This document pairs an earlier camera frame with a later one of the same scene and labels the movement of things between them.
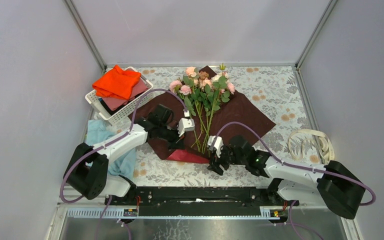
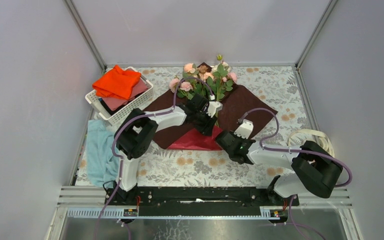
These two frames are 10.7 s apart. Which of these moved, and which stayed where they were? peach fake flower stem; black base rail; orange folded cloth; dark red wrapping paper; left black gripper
Moved: peach fake flower stem; dark red wrapping paper; left black gripper
Stayed: black base rail; orange folded cloth
